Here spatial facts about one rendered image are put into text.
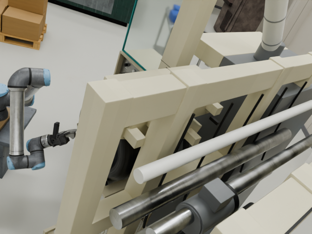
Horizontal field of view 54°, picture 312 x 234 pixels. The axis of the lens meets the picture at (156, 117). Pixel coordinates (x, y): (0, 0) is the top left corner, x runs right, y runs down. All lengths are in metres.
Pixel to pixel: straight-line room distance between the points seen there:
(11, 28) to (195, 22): 3.74
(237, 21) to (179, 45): 6.18
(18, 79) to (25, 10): 3.33
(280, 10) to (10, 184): 2.59
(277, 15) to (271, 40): 0.21
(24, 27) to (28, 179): 2.61
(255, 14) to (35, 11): 5.01
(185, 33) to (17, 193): 2.09
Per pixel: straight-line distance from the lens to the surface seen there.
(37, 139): 2.26
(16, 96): 2.14
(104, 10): 6.81
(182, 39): 1.83
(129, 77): 1.38
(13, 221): 2.93
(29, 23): 5.05
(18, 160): 2.20
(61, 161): 3.36
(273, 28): 1.98
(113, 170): 1.88
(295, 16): 7.38
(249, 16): 8.04
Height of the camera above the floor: 2.46
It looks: 35 degrees down
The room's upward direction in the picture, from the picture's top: 22 degrees clockwise
